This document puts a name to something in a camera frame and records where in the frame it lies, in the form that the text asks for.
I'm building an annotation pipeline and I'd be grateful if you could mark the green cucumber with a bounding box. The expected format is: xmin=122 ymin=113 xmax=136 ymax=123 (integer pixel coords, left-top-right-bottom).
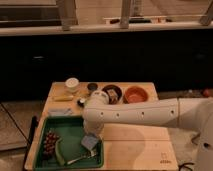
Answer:
xmin=55 ymin=139 xmax=66 ymax=166

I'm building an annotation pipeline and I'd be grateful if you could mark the green plastic tray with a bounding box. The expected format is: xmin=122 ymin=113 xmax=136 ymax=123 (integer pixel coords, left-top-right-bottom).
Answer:
xmin=33 ymin=116 xmax=104 ymax=171

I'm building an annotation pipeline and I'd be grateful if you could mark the black cable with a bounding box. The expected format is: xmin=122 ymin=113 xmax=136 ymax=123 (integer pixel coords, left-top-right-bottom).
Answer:
xmin=178 ymin=162 xmax=195 ymax=171

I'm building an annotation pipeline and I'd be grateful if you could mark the clear plastic bag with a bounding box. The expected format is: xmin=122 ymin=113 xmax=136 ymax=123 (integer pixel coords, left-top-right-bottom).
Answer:
xmin=48 ymin=108 xmax=72 ymax=116

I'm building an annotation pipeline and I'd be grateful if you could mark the yellow banana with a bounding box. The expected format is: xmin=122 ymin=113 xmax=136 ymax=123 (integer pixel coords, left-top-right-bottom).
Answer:
xmin=53 ymin=95 xmax=74 ymax=102

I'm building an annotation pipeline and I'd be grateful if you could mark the metal fork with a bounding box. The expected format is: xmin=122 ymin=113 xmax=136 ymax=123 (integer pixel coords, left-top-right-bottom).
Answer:
xmin=66 ymin=151 xmax=97 ymax=165

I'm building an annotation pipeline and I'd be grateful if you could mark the small dark cup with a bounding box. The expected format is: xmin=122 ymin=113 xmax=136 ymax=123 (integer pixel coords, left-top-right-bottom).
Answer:
xmin=87 ymin=83 xmax=98 ymax=93

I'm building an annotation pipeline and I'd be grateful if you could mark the orange bowl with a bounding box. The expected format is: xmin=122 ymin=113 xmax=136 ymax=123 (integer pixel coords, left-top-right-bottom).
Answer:
xmin=123 ymin=86 xmax=149 ymax=104

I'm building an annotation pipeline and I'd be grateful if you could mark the small black white object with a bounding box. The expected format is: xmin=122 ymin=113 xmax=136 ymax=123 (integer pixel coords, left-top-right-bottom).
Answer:
xmin=77 ymin=98 xmax=87 ymax=107

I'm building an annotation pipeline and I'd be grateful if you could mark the wooden window frame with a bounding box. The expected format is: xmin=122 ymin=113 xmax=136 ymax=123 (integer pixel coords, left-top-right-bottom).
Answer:
xmin=0 ymin=0 xmax=213 ymax=36

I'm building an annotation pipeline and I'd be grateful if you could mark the blue grey sponge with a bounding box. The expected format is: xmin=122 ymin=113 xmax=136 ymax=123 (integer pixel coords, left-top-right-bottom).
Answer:
xmin=81 ymin=134 xmax=99 ymax=150

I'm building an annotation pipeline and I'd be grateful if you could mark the white cup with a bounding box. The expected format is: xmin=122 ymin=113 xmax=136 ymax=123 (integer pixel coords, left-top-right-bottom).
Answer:
xmin=65 ymin=77 xmax=79 ymax=93

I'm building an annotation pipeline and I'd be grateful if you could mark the red grape bunch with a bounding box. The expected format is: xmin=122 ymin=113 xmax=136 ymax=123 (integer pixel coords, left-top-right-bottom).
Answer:
xmin=43 ymin=131 xmax=59 ymax=158

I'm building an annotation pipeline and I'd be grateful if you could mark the dark brown bowl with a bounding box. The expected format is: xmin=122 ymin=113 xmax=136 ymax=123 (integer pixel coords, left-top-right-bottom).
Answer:
xmin=103 ymin=85 xmax=122 ymax=104

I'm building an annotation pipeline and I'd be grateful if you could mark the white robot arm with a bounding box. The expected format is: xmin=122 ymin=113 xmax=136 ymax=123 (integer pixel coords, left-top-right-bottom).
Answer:
xmin=82 ymin=90 xmax=213 ymax=171

